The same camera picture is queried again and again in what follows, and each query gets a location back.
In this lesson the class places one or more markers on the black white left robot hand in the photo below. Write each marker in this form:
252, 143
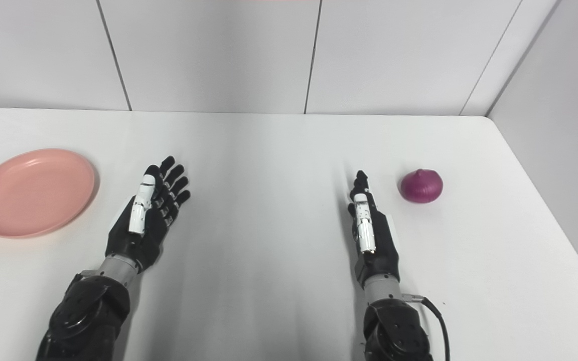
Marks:
146, 235

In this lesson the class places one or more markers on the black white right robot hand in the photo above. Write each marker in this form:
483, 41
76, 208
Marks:
382, 250

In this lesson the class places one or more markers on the purple red onion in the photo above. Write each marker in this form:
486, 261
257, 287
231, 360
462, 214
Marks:
422, 188

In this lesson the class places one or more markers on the pink round plate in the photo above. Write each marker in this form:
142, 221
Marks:
33, 193

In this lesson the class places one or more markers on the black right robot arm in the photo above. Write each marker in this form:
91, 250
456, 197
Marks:
394, 331

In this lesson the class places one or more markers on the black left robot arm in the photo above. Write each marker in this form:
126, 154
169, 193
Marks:
86, 316

